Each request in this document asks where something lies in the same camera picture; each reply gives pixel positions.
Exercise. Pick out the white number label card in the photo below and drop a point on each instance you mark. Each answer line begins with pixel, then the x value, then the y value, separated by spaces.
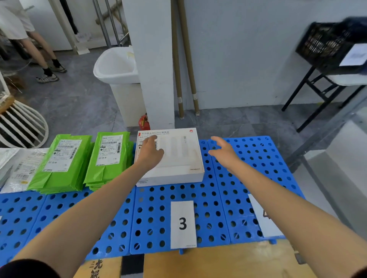
pixel 262 220
pixel 183 223

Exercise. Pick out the person's right forearm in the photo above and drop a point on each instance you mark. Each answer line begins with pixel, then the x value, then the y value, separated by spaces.
pixel 292 217

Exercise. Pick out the white flat product box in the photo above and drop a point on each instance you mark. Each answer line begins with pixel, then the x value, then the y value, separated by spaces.
pixel 180 160

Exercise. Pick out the wooden board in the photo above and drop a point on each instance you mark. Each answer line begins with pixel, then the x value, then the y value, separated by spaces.
pixel 229 262

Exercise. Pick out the person's right thumb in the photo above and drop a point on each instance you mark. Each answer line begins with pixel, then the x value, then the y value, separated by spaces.
pixel 213 152

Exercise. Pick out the blue perforated plastic panel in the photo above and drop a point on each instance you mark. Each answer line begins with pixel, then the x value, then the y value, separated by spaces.
pixel 120 229
pixel 154 212
pixel 15 223
pixel 258 166

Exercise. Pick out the stack of green mailer packets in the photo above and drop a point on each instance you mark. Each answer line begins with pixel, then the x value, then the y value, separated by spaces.
pixel 61 169
pixel 107 166

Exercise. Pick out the white plastic trash bin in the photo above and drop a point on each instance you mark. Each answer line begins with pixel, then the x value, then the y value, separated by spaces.
pixel 120 74

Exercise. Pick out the person's left forearm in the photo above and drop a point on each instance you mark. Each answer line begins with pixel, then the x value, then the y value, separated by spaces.
pixel 86 212

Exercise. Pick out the black folding stand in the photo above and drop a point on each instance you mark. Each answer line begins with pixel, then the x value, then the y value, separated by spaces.
pixel 315 91

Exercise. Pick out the red fire extinguisher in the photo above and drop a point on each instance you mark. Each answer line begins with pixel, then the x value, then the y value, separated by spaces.
pixel 144 123

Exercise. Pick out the black plastic crate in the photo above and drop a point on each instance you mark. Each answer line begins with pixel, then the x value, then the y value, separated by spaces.
pixel 324 45

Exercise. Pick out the metal railing bars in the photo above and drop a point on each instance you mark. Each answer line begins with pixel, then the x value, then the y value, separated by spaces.
pixel 107 23

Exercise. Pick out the person's right hand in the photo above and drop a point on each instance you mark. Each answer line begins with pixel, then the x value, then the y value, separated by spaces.
pixel 228 157

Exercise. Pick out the brown cardboard box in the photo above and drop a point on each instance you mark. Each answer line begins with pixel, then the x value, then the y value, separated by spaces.
pixel 99 267

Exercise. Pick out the person's left hand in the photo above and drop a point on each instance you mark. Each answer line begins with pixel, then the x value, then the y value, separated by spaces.
pixel 147 156

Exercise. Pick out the white paper sheet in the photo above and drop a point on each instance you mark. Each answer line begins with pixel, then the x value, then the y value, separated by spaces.
pixel 355 55

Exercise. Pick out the person's black sleeve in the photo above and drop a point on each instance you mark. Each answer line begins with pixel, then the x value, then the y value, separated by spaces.
pixel 25 270

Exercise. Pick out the grey plastic mailer bag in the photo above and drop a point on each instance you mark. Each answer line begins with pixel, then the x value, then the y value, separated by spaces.
pixel 20 171

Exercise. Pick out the person's left thumb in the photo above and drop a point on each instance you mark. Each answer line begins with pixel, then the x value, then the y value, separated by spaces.
pixel 160 154

